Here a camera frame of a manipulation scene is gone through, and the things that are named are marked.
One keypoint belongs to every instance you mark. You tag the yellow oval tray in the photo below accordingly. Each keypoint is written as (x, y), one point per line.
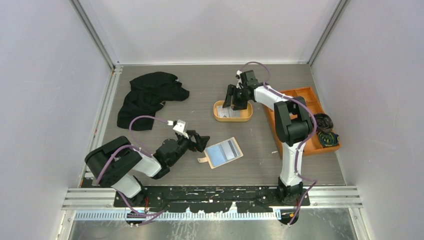
(246, 114)

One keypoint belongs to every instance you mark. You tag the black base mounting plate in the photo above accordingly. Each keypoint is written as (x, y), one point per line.
(214, 199)

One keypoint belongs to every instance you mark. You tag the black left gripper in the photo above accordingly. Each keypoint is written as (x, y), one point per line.
(201, 140)

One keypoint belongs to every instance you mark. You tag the aluminium front rail frame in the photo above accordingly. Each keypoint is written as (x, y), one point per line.
(91, 204)

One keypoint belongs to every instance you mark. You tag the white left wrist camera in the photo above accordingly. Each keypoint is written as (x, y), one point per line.
(179, 127)

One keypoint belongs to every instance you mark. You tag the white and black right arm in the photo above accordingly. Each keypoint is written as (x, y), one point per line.
(290, 182)

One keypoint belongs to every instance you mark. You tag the black cloth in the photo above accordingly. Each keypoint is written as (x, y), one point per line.
(148, 95)

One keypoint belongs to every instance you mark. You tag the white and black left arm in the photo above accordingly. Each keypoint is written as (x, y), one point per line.
(111, 163)

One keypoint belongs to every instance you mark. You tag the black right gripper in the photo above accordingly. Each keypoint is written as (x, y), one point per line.
(231, 91)

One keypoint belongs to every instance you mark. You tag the green patterned rolled tie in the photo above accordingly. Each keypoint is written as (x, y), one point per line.
(328, 139)

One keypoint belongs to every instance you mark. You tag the credit card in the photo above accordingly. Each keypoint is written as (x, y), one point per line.
(227, 112)

